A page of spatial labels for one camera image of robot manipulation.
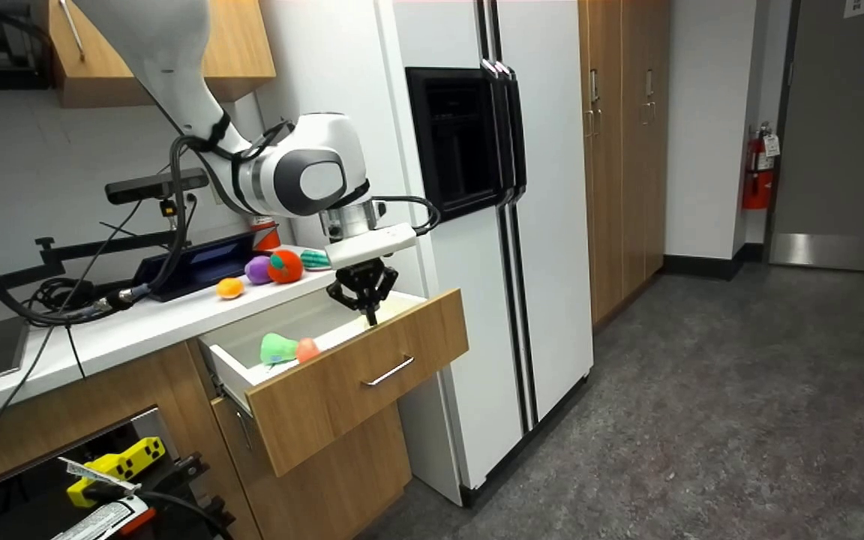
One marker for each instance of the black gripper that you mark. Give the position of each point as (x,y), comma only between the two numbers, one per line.
(371,276)

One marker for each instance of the wooden drawer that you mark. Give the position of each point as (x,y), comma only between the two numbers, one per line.
(353,390)

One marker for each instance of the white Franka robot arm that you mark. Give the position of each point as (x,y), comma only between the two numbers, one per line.
(166,41)

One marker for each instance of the teal plush toy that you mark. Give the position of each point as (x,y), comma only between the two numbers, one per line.
(316,259)

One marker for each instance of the small orange plush toy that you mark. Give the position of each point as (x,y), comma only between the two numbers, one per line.
(307,348)

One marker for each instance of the orange red plush toy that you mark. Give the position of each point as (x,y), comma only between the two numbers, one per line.
(286,264)

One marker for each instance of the green plush toy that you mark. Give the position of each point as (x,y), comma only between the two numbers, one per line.
(277,348)

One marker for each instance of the red fire extinguisher grey label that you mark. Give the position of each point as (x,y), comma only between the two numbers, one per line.
(265,239)

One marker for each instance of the yellow plush toy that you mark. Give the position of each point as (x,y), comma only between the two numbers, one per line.
(230,288)

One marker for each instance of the white refrigerator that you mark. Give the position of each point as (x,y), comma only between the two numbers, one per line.
(511,301)

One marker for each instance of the dark blue tray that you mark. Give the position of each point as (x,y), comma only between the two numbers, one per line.
(207,264)

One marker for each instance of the black refrigerator dispenser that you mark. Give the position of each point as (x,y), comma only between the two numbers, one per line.
(456,138)

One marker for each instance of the wooden cabinet door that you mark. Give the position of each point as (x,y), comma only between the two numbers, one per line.
(342,482)

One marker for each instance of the tall wooden pantry cabinet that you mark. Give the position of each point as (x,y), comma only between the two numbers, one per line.
(623,152)

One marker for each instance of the yellow power outlet splitter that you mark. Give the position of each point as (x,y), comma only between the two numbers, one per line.
(118,464)

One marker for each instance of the wooden base cabinet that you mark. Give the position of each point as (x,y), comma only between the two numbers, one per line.
(74,400)

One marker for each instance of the red fire extinguisher white tag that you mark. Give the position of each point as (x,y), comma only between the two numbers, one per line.
(756,168)

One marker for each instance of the grey door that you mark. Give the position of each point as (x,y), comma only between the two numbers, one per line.
(841,130)

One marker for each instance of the black stereo camera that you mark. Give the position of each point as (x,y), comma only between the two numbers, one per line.
(143,186)

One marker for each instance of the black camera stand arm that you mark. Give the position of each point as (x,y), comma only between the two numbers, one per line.
(102,247)

